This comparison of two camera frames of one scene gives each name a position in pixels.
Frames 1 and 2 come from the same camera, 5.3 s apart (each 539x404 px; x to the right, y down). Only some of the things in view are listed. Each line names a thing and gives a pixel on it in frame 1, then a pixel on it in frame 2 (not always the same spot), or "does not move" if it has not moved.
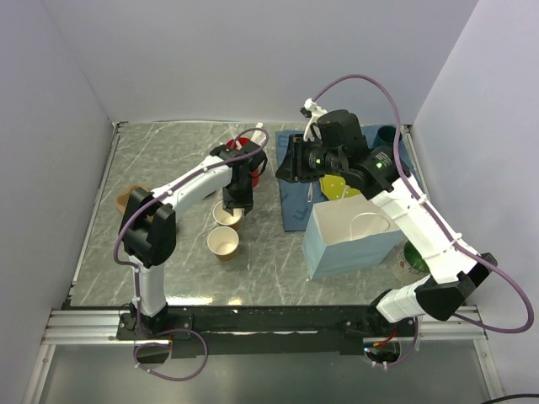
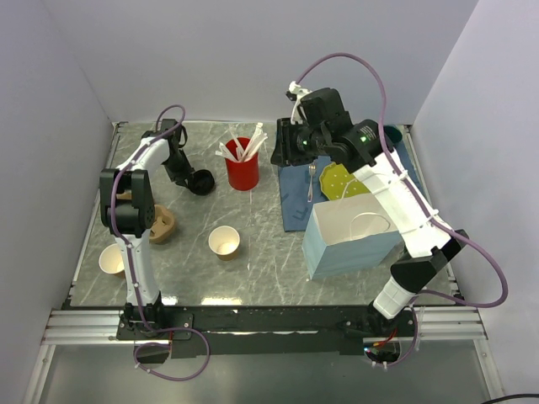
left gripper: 246,202 → 179,178
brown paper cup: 224,218 → 111,261
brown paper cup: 223,241 does not move
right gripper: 292,167 → 284,152
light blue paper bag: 345,236 does not move
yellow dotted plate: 334,187 does not move
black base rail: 263,330 does not move
